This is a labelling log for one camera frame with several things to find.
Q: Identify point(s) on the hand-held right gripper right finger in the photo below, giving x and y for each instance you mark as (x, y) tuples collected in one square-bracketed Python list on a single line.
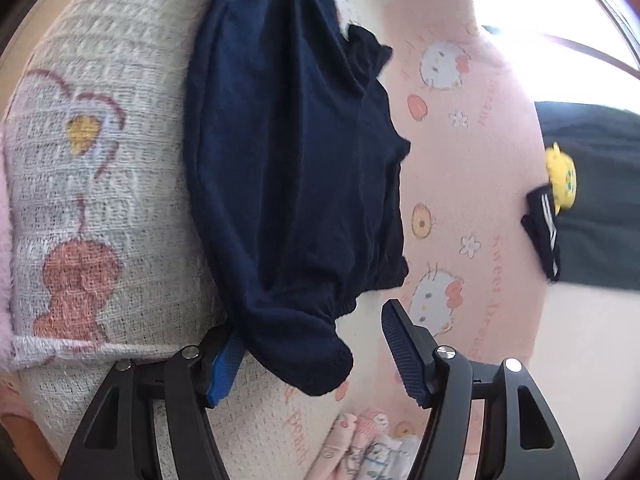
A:
[(400, 350)]

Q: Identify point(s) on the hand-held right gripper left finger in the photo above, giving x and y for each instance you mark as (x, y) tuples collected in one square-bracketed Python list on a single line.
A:
[(225, 370)]

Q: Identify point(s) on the navy shorts with white stripes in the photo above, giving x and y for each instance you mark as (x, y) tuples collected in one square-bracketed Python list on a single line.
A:
[(542, 230), (290, 160)]

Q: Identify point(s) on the pink cat print garment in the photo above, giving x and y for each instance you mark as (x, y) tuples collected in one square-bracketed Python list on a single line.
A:
[(345, 435)]

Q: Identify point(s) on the pink cat print blanket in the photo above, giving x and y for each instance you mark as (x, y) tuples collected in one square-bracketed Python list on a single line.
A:
[(450, 185)]

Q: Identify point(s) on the pink fluffy cloth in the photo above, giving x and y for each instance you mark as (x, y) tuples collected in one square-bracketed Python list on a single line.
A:
[(6, 285)]

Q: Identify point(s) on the yellow plush toy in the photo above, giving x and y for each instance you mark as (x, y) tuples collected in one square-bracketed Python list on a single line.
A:
[(560, 170)]

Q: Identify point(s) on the dark teal curtain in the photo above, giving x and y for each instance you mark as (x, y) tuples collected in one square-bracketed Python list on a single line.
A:
[(605, 200)]

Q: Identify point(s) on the window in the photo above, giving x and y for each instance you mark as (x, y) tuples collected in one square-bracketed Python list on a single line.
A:
[(550, 0)]

